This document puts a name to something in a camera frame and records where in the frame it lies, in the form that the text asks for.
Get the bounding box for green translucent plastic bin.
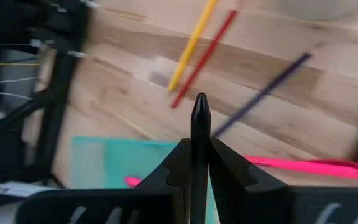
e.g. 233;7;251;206
70;136;217;224

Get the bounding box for red pencil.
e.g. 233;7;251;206
170;9;239;109

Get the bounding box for purple pencil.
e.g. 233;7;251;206
211;52;313;139

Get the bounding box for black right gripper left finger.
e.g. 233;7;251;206
135;138;193;224

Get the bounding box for yellow pencil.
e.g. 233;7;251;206
167;0;220;92

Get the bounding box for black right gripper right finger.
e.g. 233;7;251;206
209;138;292;224

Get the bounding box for black aluminium table frame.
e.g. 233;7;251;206
0;40;90;209

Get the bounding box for white ceramic plant pot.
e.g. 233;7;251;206
275;0;358;22

